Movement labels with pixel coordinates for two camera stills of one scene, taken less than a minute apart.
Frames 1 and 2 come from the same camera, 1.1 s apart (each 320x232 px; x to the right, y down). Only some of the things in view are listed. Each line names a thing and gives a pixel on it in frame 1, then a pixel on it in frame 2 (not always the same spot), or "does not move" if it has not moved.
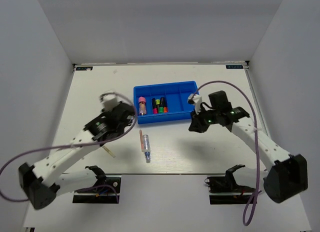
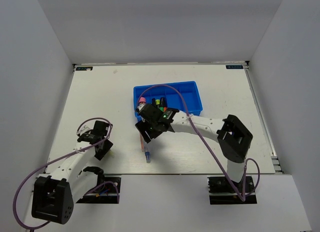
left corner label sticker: [84, 68] does not move
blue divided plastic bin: [164, 102] does not move
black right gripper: [197, 125] → [142, 126]
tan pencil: [141, 140] does not move
